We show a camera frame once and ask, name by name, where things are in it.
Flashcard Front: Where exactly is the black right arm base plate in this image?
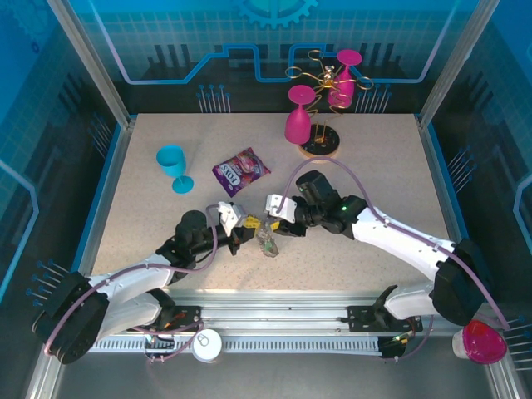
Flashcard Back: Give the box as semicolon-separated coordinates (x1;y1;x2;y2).
347;305;423;333

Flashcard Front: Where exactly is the pink lidded cup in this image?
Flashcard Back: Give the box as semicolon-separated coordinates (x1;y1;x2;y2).
451;318;508;366

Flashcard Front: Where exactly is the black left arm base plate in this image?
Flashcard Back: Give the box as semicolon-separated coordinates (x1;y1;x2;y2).
143;305;203;333

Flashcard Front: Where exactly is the gold wire glass rack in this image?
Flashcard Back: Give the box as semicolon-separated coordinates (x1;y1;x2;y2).
284;49;375;164

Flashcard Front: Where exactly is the purple candy bag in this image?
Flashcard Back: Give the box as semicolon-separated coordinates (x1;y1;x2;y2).
211;146;272;198

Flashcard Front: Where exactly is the aluminium frame post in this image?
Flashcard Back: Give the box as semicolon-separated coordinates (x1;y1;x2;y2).
46;0;137;129
417;0;494;128

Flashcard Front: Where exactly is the aluminium mounting rail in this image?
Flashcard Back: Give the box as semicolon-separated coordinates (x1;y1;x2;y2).
168;289;498;338

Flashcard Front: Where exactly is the blue plastic goblet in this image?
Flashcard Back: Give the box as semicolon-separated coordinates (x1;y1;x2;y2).
155;144;195;195

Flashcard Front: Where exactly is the pink plastic goblet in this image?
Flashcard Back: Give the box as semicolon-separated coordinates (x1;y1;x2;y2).
326;49;362;110
283;85;316;145

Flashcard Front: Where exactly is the small clear plastic bag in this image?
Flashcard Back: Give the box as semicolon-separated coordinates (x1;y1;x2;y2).
254;222;280;259

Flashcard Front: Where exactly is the slotted grey cable duct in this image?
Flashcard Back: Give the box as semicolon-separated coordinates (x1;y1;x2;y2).
93;338;383;354

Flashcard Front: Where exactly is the white round cap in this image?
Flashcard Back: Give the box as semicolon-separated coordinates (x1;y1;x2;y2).
191;328;224;363

